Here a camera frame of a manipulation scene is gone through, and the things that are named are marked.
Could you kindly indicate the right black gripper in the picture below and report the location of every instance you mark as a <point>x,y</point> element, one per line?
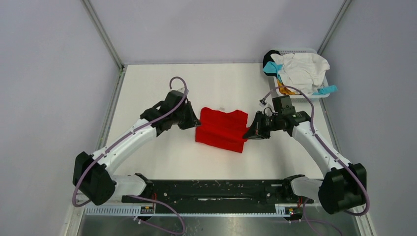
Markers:
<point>256,131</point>

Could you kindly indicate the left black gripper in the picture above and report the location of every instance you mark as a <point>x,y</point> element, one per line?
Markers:
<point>192,121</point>

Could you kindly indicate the red t shirt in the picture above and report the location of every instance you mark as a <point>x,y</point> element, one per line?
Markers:
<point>222,130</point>

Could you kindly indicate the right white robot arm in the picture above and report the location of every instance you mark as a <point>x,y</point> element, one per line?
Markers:
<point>344,184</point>

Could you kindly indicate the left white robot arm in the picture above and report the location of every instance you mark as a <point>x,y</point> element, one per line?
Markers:
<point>94,174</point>

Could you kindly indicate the white t shirt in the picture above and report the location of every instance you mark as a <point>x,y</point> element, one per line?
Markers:
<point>303,70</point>

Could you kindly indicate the teal t shirt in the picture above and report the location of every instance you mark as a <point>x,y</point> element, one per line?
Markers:
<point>271,68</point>

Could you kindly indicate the black t shirt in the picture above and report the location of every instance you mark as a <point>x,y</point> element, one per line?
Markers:
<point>267,57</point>

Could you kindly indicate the right controller board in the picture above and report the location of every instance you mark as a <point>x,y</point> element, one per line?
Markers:
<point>294,212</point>

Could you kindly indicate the controller board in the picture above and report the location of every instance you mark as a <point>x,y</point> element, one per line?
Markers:
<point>294,212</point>
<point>146,210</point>

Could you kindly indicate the left controller board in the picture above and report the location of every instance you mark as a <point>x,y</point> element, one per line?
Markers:
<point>146,210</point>

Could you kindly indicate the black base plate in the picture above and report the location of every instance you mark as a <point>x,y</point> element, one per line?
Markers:
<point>222,196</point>

